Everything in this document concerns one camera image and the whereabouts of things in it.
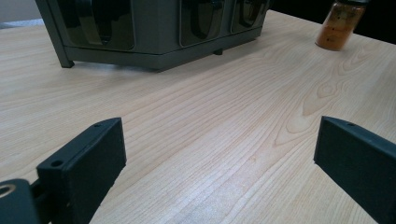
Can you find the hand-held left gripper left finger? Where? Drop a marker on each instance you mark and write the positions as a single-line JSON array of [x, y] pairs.
[[84, 168]]

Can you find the dark grey corner rack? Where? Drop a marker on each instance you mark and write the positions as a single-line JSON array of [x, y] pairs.
[[155, 34]]

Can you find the black lid spice jar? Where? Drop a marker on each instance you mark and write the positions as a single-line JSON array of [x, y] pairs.
[[339, 28]]

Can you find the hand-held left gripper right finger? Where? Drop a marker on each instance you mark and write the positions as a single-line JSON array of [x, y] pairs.
[[361, 161]]

